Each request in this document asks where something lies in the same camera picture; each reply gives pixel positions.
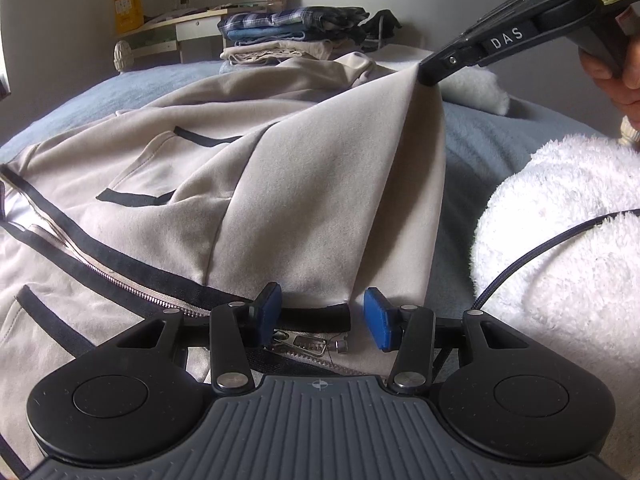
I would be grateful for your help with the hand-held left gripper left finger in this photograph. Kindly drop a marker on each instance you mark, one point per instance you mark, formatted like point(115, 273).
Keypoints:
point(272, 310)

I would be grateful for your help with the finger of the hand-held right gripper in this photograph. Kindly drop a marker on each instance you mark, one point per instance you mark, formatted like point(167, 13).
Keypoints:
point(450, 60)

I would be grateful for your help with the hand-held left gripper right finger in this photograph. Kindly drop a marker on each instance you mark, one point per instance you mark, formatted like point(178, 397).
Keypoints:
point(377, 320)

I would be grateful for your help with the beige zip jacket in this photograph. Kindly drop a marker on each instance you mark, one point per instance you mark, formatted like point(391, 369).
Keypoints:
point(300, 185)

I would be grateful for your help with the person's right hand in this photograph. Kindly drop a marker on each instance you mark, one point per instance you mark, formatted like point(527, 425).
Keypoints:
point(632, 90)

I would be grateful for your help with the folded plaid shirt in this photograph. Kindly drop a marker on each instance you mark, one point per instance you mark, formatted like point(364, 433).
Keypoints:
point(295, 16)

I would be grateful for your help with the folded beige pants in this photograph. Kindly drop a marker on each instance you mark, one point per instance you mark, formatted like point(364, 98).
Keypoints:
point(277, 52)

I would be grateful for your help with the person's white fluffy clothing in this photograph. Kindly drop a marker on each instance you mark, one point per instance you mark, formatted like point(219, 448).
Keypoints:
point(560, 285)

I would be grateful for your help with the folded blue jeans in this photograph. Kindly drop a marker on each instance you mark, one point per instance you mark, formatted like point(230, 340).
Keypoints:
point(265, 35)

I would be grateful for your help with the cream wooden desk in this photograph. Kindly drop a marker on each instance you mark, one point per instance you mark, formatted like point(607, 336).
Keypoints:
point(200, 25)

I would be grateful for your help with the cream carved bedpost finial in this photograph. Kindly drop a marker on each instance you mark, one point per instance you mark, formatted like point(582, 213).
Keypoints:
point(121, 55)

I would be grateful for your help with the yellow box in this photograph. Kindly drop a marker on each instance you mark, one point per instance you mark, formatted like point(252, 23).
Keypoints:
point(126, 7)

